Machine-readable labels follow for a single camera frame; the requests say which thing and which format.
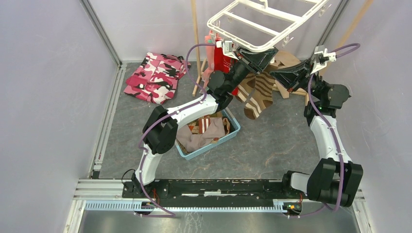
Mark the beige cloth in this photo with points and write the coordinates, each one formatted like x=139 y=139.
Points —
x=282 y=60

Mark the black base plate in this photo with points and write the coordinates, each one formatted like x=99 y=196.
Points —
x=213 y=192

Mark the pink sock green patches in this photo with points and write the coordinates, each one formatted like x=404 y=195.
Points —
x=209 y=39

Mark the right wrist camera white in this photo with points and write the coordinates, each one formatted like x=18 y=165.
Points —
x=320 y=58

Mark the brown striped sock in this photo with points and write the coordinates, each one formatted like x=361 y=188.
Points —
x=262 y=97
x=246 y=88

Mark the pink camouflage cloth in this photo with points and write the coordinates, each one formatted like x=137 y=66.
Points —
x=156 y=78

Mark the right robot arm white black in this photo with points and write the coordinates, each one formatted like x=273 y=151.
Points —
x=336 y=179

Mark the blue plastic basket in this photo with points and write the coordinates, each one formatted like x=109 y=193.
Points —
x=235 y=127

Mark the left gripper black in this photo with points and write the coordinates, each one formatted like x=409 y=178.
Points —
x=261 y=59

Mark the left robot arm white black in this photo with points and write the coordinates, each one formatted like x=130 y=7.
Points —
x=160 y=131

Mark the red sock white trim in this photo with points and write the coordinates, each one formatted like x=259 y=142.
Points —
x=221 y=62

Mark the brown beige socks pile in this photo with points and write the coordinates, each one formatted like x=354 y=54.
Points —
x=201 y=132

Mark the white clip hanger frame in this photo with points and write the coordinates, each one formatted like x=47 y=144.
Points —
x=262 y=24

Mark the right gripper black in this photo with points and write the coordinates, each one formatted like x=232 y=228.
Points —
x=291 y=80

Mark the red sock white stars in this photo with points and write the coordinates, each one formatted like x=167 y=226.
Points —
x=234 y=90

